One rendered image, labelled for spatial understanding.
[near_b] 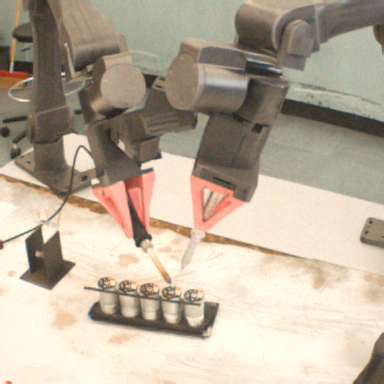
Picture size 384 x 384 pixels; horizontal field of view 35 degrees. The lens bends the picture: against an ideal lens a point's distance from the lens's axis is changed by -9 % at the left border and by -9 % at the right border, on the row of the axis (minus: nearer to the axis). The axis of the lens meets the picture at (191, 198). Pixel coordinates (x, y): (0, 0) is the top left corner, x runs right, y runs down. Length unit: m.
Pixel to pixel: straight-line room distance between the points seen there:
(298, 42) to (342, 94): 2.77
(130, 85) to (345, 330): 0.42
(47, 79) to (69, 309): 0.42
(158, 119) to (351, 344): 0.38
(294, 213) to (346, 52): 2.29
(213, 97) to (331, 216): 0.53
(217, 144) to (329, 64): 2.72
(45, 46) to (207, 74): 0.53
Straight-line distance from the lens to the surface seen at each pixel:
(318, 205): 1.13
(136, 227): 0.84
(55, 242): 0.93
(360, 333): 0.86
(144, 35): 3.80
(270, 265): 0.97
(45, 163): 1.20
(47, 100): 1.13
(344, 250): 1.02
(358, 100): 3.39
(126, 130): 0.75
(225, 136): 0.67
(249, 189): 0.67
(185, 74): 0.62
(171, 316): 0.82
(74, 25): 0.86
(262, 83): 0.65
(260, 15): 0.65
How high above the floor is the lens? 1.30
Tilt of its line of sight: 29 degrees down
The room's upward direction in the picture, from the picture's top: straight up
